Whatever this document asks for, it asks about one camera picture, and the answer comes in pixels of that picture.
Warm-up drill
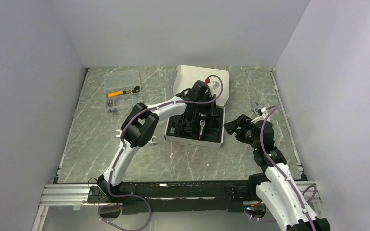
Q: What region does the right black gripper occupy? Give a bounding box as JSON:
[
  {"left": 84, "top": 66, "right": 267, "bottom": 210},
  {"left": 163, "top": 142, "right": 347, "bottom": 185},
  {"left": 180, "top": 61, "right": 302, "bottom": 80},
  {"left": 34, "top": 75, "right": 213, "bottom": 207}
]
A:
[{"left": 224, "top": 114, "right": 260, "bottom": 149}]

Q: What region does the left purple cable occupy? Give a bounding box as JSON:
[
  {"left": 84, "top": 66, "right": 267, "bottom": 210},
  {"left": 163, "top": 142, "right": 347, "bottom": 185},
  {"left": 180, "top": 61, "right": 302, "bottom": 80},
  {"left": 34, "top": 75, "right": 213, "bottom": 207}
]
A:
[{"left": 97, "top": 74, "right": 224, "bottom": 231}]

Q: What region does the clear plastic organizer box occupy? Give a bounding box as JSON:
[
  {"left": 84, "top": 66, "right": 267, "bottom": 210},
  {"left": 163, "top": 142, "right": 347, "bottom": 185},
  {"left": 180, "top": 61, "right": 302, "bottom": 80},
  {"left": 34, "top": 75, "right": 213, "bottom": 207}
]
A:
[{"left": 104, "top": 70, "right": 143, "bottom": 112}]

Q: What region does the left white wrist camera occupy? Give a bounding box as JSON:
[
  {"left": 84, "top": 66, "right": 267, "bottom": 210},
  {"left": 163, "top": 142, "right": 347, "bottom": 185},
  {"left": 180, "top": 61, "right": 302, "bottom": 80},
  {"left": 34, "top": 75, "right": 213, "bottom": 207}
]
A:
[{"left": 205, "top": 78, "right": 221, "bottom": 92}]

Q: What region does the black yellow small tool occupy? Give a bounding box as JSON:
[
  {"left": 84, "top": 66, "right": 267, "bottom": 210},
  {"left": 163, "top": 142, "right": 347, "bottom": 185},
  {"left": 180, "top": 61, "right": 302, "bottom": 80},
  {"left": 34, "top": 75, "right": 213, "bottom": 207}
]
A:
[{"left": 130, "top": 86, "right": 140, "bottom": 95}]

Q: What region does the black silver hair clipper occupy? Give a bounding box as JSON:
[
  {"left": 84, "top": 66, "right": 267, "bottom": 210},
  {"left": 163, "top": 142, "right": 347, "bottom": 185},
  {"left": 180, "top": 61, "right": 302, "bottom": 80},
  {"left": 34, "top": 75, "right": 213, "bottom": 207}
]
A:
[{"left": 199, "top": 120, "right": 206, "bottom": 140}]

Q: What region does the purple cable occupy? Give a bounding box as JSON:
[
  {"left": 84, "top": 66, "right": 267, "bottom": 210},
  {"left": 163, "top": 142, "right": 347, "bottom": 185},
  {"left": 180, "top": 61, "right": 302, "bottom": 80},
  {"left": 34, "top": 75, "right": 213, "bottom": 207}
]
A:
[
  {"left": 244, "top": 105, "right": 318, "bottom": 231},
  {"left": 97, "top": 74, "right": 224, "bottom": 231}
]

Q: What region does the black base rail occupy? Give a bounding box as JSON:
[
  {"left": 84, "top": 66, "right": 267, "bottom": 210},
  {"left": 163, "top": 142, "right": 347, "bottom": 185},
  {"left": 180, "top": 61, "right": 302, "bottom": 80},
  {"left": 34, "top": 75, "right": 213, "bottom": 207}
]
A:
[{"left": 87, "top": 180, "right": 260, "bottom": 215}]

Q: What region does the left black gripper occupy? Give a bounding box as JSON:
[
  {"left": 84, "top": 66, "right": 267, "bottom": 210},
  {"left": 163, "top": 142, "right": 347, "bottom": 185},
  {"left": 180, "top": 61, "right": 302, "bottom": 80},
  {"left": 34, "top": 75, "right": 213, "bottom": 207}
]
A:
[{"left": 197, "top": 94, "right": 219, "bottom": 117}]

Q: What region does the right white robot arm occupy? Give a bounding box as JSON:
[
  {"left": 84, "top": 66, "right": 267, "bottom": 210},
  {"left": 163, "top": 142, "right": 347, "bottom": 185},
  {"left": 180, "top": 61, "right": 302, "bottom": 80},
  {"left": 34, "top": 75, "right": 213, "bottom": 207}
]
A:
[{"left": 224, "top": 114, "right": 331, "bottom": 231}]

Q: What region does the red handled adjustable wrench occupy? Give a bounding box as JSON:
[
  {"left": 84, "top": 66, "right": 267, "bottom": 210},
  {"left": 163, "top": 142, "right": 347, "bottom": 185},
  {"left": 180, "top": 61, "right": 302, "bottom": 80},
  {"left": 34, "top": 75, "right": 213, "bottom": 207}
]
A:
[{"left": 251, "top": 102, "right": 262, "bottom": 116}]

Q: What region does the silver combination wrench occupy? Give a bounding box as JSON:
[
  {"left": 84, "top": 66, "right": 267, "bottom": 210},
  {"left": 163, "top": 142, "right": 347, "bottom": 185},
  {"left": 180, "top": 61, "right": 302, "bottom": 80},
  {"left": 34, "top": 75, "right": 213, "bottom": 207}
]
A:
[{"left": 114, "top": 129, "right": 158, "bottom": 145}]

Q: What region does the white hair clipper box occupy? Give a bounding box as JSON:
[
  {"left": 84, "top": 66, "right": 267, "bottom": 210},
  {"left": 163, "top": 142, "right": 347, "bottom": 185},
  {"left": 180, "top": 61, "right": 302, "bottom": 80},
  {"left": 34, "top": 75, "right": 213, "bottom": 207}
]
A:
[{"left": 164, "top": 65, "right": 230, "bottom": 148}]

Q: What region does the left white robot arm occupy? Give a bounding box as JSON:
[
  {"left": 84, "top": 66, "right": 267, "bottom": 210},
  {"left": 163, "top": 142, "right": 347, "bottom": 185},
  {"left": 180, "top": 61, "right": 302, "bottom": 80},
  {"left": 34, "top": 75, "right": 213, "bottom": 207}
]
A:
[{"left": 97, "top": 75, "right": 224, "bottom": 202}]

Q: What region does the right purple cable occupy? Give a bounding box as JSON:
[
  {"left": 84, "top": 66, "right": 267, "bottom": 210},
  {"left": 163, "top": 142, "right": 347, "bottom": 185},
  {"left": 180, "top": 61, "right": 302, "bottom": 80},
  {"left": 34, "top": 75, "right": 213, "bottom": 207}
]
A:
[{"left": 244, "top": 105, "right": 318, "bottom": 231}]

